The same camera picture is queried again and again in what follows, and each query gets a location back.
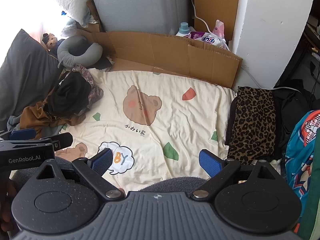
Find white bottle with blue cap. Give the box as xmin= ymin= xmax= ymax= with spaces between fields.
xmin=175 ymin=22 xmax=195 ymax=37

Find white cable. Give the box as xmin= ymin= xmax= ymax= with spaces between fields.
xmin=191 ymin=0 xmax=300 ymax=90

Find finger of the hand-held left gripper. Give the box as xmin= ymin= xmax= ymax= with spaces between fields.
xmin=0 ymin=128 xmax=37 ymax=141
xmin=38 ymin=132 xmax=74 ymax=152

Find purple and white refill pouch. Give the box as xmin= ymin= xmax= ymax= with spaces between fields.
xmin=190 ymin=31 xmax=227 ymax=49

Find tall cardboard sheet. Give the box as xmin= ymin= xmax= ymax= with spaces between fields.
xmin=194 ymin=0 xmax=242 ymax=40

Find pink pouch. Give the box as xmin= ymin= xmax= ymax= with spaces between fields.
xmin=212 ymin=19 xmax=225 ymax=39

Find pale blue cloth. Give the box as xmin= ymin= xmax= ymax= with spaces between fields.
xmin=61 ymin=10 xmax=83 ymax=37

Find small black cloth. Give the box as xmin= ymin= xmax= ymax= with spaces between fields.
xmin=87 ymin=55 xmax=114 ymax=72

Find dark grey pillow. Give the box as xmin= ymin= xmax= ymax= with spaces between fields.
xmin=0 ymin=29 xmax=63 ymax=132

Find grey neck pillow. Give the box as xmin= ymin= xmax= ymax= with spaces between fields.
xmin=57 ymin=35 xmax=103 ymax=68

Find brown teddy bear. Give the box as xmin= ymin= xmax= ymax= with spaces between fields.
xmin=42 ymin=32 xmax=59 ymax=52

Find black drawstring shorts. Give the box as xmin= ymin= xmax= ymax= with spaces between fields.
xmin=47 ymin=64 xmax=104 ymax=117

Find brown garment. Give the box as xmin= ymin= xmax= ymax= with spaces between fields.
xmin=19 ymin=101 xmax=87 ymax=139

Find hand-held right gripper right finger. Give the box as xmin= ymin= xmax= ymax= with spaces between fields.
xmin=191 ymin=149 xmax=283 ymax=200

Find long folded cardboard sheet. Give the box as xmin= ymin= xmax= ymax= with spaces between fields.
xmin=75 ymin=21 xmax=243 ymax=88

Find leopard print garment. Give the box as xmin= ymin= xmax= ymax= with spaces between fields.
xmin=229 ymin=86 xmax=277 ymax=165

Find teal printed cloth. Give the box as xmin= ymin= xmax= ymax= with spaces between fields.
xmin=285 ymin=110 xmax=320 ymax=233

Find cream bear print blanket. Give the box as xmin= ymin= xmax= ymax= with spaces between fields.
xmin=54 ymin=69 xmax=282 ymax=188

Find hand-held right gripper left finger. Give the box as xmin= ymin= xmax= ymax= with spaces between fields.
xmin=36 ymin=148 xmax=125 ymax=202

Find black cloth heap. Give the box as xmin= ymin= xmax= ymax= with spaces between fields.
xmin=272 ymin=79 xmax=320 ymax=160

